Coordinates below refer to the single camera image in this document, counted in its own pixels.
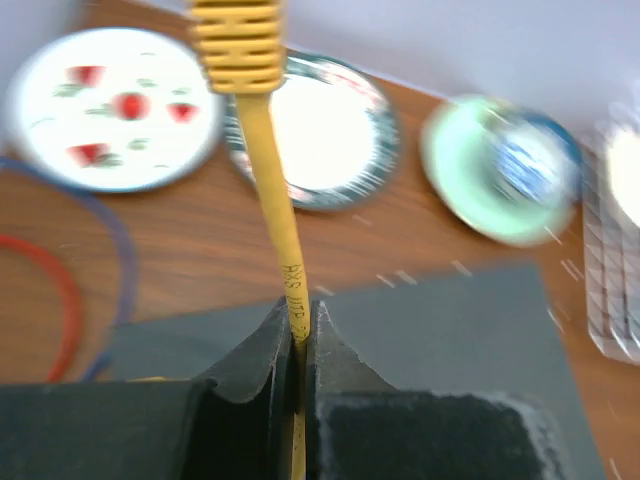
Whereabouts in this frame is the white strawberry pattern plate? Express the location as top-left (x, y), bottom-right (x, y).
top-left (3, 27), bottom-right (226, 193)

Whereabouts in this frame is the light green plate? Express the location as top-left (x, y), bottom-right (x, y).
top-left (420, 95), bottom-right (577, 247)

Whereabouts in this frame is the cream square plate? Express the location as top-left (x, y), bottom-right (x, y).
top-left (605, 125), bottom-right (639, 227)

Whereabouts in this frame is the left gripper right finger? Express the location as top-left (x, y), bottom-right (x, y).
top-left (305, 298), bottom-right (609, 480)

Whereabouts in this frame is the yellow ethernet cable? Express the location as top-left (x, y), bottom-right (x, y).
top-left (188, 0), bottom-right (314, 480)

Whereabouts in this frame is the red ethernet cable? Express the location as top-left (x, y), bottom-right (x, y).
top-left (0, 234), bottom-right (84, 384)

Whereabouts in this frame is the white plate dark green rim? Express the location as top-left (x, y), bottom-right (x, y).
top-left (222, 52), bottom-right (404, 211)

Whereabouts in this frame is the blue white patterned bowl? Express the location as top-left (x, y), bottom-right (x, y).
top-left (486, 107), bottom-right (582, 209)

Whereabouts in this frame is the black network switch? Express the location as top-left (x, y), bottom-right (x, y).
top-left (111, 264), bottom-right (605, 479)

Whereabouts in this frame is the blue ethernet cable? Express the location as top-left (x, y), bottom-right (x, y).
top-left (0, 157), bottom-right (139, 384)

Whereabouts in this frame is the white wire dish rack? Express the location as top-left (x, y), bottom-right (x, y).
top-left (579, 102), bottom-right (640, 364)

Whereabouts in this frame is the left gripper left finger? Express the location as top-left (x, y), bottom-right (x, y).
top-left (1, 301), bottom-right (294, 479)

